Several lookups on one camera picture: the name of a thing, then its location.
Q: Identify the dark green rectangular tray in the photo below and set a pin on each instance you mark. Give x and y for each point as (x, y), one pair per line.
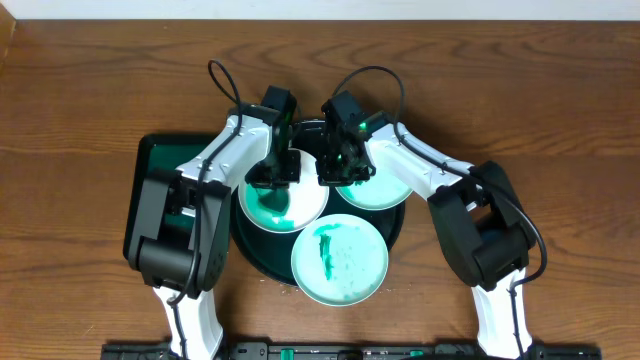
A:
(160, 150)

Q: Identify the pale green plate front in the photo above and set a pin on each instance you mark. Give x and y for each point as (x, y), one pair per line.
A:
(339, 260)

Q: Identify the pale green plate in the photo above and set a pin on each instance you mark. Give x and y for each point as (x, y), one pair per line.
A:
(339, 260)
(382, 191)

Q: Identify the white plate with green smear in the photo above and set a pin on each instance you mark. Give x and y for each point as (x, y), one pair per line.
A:
(307, 201)

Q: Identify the green scrub sponge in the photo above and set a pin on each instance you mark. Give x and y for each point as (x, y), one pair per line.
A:
(276, 200)

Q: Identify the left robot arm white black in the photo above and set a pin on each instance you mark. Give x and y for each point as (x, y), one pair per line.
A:
(178, 226)

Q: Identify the pale green plate back right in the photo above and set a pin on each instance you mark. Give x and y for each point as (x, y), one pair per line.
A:
(382, 191)

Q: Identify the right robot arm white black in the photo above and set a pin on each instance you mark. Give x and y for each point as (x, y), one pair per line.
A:
(483, 232)

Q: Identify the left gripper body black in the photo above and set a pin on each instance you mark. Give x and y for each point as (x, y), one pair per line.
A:
(273, 176)

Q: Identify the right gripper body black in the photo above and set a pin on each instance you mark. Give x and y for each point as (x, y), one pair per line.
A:
(341, 170)

